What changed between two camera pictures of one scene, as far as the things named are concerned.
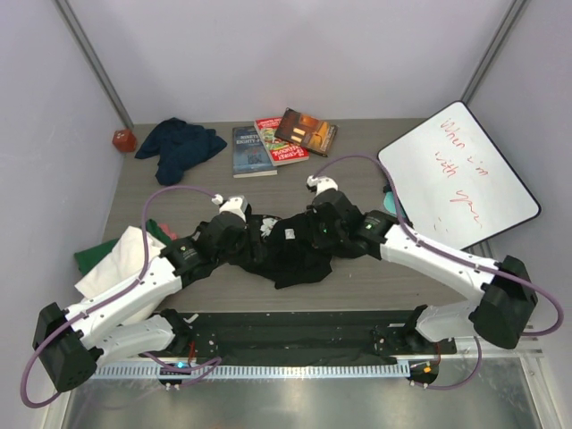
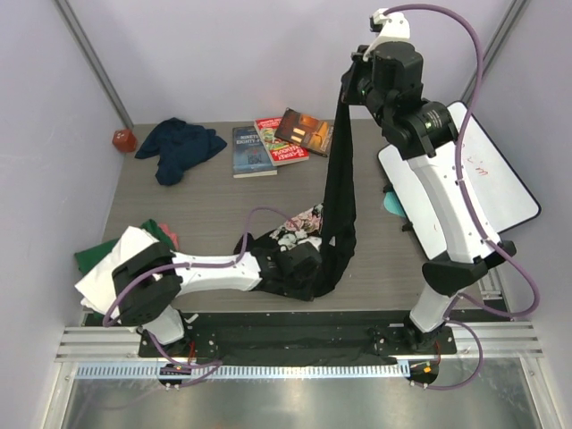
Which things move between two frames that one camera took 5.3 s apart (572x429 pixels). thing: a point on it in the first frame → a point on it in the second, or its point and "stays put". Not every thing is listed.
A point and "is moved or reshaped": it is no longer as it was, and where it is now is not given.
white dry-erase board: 453,184 stays put
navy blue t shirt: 179,147 stays put
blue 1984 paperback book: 250,157 stays put
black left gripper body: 241,250 → 301,287
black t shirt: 287,250 is moved or reshaped
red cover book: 279,151 stays put
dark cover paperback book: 302,130 stays put
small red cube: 124,140 stays put
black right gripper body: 323,234 → 358,88
